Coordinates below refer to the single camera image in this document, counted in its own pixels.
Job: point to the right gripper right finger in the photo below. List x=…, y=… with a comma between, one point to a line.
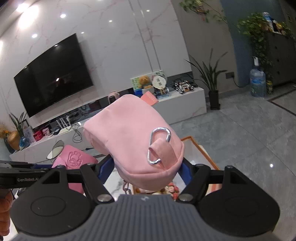
x=195, y=179

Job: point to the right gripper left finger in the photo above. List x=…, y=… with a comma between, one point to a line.
x=94, y=177

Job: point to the pink wallet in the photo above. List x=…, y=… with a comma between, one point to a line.
x=73, y=158

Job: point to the pink fabric pouch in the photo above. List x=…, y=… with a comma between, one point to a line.
x=147, y=152

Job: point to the person left hand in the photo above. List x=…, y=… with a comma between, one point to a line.
x=5, y=207

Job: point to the orange cardboard box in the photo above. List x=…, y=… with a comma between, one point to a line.
x=194, y=154

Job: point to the golden vase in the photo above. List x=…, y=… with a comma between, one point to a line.
x=14, y=140

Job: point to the white stool chair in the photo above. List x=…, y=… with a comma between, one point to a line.
x=56, y=150

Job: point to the white wifi router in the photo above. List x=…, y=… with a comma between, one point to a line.
x=64, y=125

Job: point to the pink space heater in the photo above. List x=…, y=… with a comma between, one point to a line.
x=113, y=96

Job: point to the black white toy car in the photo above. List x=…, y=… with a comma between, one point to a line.
x=183, y=86

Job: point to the round paper fan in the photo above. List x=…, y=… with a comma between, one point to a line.
x=159, y=83

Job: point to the tall potted leaf plant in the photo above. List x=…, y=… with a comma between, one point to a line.
x=209, y=76

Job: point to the small teddy bear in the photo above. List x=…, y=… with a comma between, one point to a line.
x=144, y=82

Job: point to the blue water jug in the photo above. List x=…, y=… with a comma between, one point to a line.
x=257, y=80

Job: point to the black television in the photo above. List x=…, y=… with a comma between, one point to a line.
x=56, y=74

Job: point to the dark grey cabinet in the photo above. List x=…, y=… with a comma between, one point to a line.
x=282, y=55

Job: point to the trailing green pothos plant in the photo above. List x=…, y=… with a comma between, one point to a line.
x=255, y=27

